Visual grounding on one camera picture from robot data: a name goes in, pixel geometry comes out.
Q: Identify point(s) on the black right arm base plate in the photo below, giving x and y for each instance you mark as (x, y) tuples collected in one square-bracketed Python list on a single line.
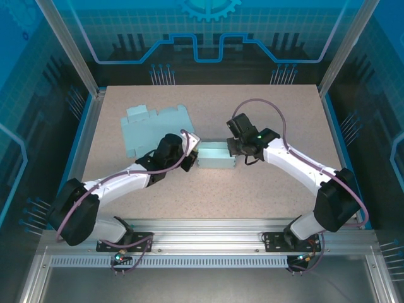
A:
[(274, 243)]

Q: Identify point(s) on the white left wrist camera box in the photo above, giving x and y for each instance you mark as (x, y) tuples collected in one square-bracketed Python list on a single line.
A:
[(194, 140)]

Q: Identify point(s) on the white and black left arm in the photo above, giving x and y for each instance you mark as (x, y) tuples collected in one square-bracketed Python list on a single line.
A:
[(120, 186)]

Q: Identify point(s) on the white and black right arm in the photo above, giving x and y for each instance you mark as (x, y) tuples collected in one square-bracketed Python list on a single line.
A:
[(293, 161)]

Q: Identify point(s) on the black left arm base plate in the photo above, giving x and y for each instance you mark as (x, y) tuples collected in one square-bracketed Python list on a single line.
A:
[(143, 236)]

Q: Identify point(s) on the light blue paper box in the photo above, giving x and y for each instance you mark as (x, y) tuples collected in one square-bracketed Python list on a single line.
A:
[(214, 161), (148, 129)]

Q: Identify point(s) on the blue table edge strip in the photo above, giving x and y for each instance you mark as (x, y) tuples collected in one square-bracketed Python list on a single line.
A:
[(67, 170), (333, 120)]

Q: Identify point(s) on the small circuit board with LEDs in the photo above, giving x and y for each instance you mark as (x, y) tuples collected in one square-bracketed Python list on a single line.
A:
[(304, 258), (119, 257)]

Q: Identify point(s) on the aluminium side rail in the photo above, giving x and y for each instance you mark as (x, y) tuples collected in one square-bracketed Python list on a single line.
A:
[(79, 170)]

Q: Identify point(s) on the aluminium frame post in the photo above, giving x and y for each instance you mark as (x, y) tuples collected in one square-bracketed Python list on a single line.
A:
[(346, 50), (75, 50)]

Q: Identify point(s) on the aluminium frame beam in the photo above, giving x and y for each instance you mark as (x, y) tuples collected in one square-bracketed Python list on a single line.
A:
[(377, 281), (34, 281)]

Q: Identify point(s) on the wide aluminium frame rail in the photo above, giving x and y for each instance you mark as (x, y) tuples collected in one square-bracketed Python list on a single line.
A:
[(205, 235)]

